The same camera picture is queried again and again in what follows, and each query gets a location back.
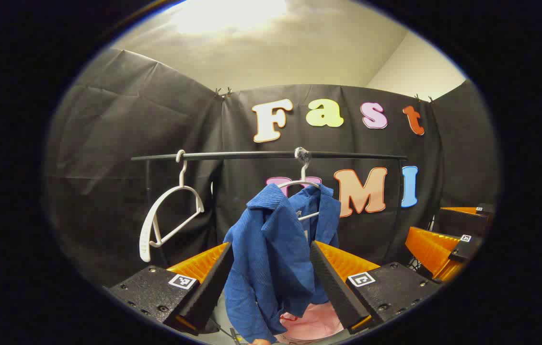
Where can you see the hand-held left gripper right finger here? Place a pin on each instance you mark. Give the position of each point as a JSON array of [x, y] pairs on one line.
[[333, 282]]

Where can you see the black clothes rack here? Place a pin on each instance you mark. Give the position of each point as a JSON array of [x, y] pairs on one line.
[[251, 155]]

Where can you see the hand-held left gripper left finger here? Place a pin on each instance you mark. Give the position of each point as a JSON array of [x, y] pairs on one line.
[[213, 282]]

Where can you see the white hanger with clear hook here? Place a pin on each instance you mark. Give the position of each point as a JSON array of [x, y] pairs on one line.
[[303, 168]]

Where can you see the pink laundry hamper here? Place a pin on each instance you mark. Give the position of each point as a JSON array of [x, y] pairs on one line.
[[314, 326]]

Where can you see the white empty clothes hanger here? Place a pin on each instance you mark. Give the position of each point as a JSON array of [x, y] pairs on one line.
[[145, 239]]

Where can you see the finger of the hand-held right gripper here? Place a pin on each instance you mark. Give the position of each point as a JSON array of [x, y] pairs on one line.
[[462, 221], [431, 251]]

